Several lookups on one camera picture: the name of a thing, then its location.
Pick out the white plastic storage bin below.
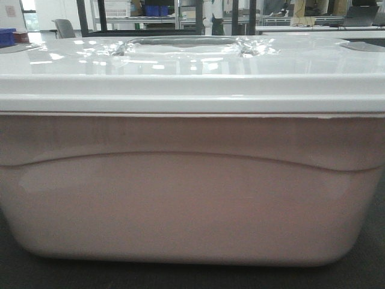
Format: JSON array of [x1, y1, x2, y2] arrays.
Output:
[[1, 115, 384, 266]]

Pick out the white bin lid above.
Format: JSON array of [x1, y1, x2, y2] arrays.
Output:
[[1, 34, 384, 116]]

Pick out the blue bins on background shelf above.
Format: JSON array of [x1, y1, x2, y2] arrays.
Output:
[[144, 4, 168, 17]]

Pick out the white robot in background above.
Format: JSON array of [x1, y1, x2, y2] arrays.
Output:
[[203, 0, 224, 36]]

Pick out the white background table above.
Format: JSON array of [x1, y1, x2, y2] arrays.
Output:
[[255, 25, 384, 38]]

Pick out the grey office chair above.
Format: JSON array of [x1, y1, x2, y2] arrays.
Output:
[[52, 19, 76, 39]]

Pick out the dark red box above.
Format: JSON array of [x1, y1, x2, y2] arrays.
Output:
[[13, 31, 29, 43]]

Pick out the grey laptop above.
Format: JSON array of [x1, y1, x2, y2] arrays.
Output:
[[342, 6, 379, 26]]

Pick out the blue crate far left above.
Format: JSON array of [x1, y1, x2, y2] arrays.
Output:
[[0, 28, 16, 47]]

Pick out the black metal frame rack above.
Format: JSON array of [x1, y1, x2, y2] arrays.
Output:
[[76, 1, 258, 37]]

